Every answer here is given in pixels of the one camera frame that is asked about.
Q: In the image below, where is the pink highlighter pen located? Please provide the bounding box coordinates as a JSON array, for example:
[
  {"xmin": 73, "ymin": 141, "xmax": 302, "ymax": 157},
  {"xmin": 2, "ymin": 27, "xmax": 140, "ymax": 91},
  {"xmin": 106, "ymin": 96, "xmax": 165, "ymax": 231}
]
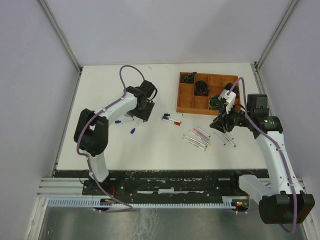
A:
[{"xmin": 193, "ymin": 128, "xmax": 210, "ymax": 142}]

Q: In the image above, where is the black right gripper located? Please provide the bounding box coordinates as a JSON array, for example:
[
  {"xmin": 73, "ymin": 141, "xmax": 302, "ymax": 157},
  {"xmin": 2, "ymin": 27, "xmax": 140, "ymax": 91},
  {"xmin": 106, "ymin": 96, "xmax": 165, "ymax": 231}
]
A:
[{"xmin": 209, "ymin": 103, "xmax": 253, "ymax": 134}]

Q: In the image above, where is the black cable bundle right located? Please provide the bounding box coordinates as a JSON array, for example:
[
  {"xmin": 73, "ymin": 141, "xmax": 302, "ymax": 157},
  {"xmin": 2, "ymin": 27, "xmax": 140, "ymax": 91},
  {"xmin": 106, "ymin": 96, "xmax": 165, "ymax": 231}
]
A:
[{"xmin": 224, "ymin": 82, "xmax": 240, "ymax": 99}]

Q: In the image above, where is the black cable bundle top-left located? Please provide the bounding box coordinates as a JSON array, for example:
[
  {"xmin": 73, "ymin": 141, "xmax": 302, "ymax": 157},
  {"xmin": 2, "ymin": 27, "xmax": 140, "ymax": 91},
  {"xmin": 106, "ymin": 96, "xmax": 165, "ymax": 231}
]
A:
[{"xmin": 181, "ymin": 71, "xmax": 198, "ymax": 84}]

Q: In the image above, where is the black capped thin marker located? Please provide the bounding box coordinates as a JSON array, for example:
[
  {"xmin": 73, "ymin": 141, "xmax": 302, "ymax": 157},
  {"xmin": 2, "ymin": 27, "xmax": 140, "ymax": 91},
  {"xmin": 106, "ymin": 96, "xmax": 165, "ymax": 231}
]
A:
[{"xmin": 213, "ymin": 132, "xmax": 226, "ymax": 146}]

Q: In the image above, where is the aluminium frame post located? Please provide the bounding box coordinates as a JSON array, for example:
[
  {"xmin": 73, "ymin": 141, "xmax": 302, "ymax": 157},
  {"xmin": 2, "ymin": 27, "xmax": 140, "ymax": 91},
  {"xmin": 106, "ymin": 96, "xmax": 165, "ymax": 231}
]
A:
[
  {"xmin": 37, "ymin": 0, "xmax": 83, "ymax": 73},
  {"xmin": 254, "ymin": 0, "xmax": 301, "ymax": 71}
]

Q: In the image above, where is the white slotted cable duct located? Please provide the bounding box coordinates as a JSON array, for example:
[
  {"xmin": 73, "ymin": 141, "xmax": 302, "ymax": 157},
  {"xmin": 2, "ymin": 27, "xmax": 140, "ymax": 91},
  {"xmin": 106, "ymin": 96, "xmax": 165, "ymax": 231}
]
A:
[{"xmin": 47, "ymin": 197, "xmax": 236, "ymax": 210}]

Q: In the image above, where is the orange wooden compartment tray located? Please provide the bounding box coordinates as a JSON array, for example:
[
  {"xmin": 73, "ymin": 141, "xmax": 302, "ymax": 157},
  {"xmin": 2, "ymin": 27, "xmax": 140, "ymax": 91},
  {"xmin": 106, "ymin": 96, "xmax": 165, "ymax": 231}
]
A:
[{"xmin": 176, "ymin": 72, "xmax": 238, "ymax": 116}]

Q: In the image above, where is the white marker black cap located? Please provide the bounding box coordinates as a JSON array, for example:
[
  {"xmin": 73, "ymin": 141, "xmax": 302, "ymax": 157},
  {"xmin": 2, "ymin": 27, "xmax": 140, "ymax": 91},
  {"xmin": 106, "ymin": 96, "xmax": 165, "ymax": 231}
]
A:
[{"xmin": 163, "ymin": 113, "xmax": 183, "ymax": 117}]

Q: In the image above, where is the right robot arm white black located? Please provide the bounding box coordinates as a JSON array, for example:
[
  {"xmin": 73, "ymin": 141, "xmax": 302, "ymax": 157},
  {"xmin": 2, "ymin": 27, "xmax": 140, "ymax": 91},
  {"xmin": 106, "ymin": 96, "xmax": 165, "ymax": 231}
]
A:
[{"xmin": 210, "ymin": 90, "xmax": 315, "ymax": 225}]

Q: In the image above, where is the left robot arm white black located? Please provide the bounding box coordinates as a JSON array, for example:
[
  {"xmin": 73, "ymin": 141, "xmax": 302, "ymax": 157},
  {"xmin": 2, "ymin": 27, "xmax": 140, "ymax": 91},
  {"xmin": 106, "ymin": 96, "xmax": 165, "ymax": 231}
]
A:
[{"xmin": 73, "ymin": 80, "xmax": 158, "ymax": 195}]

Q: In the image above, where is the aluminium frame post right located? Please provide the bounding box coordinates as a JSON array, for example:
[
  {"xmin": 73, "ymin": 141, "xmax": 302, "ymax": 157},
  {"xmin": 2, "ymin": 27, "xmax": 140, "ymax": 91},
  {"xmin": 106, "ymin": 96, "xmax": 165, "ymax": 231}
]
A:
[{"xmin": 254, "ymin": 0, "xmax": 301, "ymax": 71}]

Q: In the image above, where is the magenta capped marker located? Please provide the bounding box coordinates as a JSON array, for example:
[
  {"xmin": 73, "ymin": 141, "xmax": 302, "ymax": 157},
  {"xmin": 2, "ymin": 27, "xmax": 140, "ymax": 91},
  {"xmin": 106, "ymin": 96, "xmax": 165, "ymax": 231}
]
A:
[{"xmin": 183, "ymin": 135, "xmax": 208, "ymax": 148}]

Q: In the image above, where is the aluminium frame post left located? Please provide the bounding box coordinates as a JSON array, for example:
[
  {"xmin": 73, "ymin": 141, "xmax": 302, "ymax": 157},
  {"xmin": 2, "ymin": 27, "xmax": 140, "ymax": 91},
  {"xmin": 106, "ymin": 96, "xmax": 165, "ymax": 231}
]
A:
[{"xmin": 37, "ymin": 0, "xmax": 83, "ymax": 73}]

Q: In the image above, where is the black cable coil middle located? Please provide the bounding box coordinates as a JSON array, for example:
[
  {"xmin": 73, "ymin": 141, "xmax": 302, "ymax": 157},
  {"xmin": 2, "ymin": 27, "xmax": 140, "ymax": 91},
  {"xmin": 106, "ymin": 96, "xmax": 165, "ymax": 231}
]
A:
[{"xmin": 193, "ymin": 80, "xmax": 210, "ymax": 97}]

